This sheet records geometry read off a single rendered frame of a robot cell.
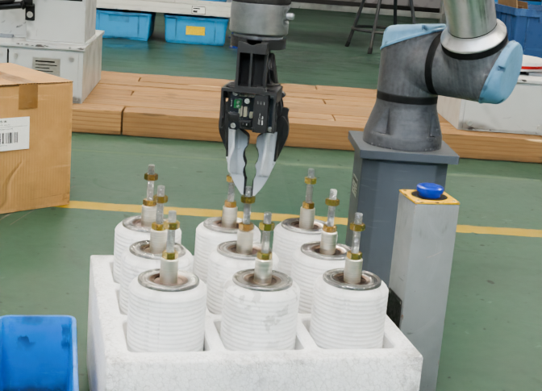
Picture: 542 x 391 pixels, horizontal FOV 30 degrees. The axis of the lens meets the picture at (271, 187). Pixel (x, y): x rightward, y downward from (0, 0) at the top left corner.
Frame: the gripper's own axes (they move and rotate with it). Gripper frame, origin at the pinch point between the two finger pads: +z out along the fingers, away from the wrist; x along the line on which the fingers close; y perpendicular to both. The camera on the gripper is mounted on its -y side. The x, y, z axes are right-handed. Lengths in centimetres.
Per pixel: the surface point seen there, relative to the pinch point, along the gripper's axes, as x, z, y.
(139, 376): -7.9, 18.3, 24.5
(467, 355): 35, 34, -33
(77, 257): -42, 35, -59
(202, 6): -98, 13, -449
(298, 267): 7.6, 11.0, -0.2
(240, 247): -0.3, 8.4, 1.8
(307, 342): 10.6, 16.4, 12.5
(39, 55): -97, 12, -183
